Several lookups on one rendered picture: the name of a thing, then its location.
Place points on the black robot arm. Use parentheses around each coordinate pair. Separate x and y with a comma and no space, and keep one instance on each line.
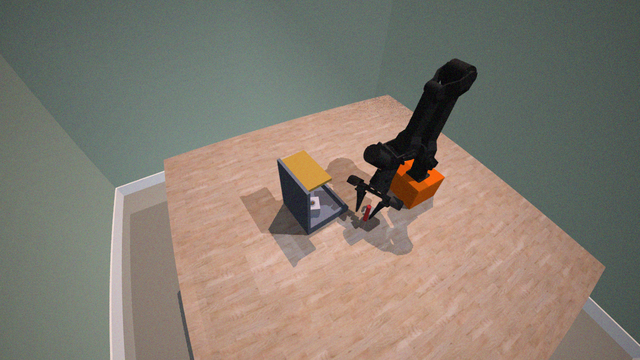
(418,140)

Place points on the dark red peg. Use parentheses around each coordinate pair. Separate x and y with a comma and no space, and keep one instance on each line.
(366,214)

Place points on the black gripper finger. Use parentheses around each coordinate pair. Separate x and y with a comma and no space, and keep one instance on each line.
(360,197)
(377,208)

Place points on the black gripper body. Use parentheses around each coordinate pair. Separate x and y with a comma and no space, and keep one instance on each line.
(380,183)

